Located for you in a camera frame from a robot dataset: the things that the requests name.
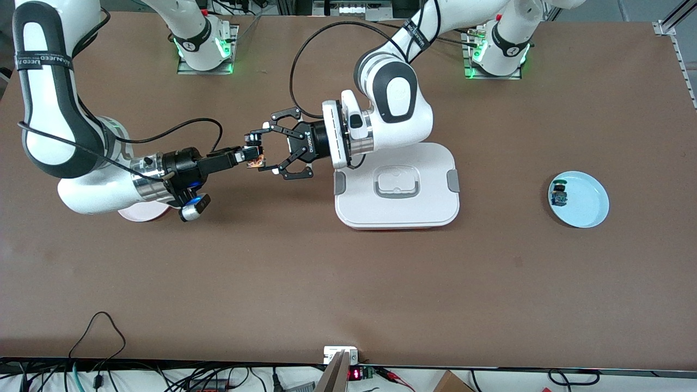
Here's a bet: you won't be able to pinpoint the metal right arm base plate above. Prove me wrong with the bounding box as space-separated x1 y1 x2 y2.
177 24 239 75

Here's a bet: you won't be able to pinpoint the white power strip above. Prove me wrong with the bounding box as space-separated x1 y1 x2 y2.
313 0 394 17

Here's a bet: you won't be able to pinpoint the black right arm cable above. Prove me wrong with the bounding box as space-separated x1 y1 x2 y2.
16 119 224 180

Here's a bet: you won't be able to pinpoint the black cable on table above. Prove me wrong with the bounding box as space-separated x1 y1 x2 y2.
370 21 481 47

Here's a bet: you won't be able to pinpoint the brown cardboard piece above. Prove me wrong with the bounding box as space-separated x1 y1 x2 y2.
433 370 474 392

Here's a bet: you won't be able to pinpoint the red clip wires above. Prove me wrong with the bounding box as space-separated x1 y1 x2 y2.
376 367 415 391

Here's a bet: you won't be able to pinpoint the pink round plate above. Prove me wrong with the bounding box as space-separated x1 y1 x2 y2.
117 203 183 223

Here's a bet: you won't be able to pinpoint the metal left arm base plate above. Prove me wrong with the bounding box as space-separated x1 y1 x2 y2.
463 30 522 81

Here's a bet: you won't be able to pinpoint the white lidded container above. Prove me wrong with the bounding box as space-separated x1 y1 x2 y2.
333 143 461 230

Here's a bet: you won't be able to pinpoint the aluminium profile rail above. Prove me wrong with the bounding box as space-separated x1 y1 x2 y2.
652 0 697 109

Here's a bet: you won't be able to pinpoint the black cable loop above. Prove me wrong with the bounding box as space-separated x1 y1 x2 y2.
547 369 601 386

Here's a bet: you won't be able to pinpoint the light blue round plate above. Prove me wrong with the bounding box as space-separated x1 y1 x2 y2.
548 171 610 229

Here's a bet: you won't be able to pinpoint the thin black looped cable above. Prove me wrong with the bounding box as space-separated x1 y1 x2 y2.
68 311 127 363

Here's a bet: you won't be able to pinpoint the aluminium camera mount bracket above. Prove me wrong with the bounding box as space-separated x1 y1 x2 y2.
316 346 360 392

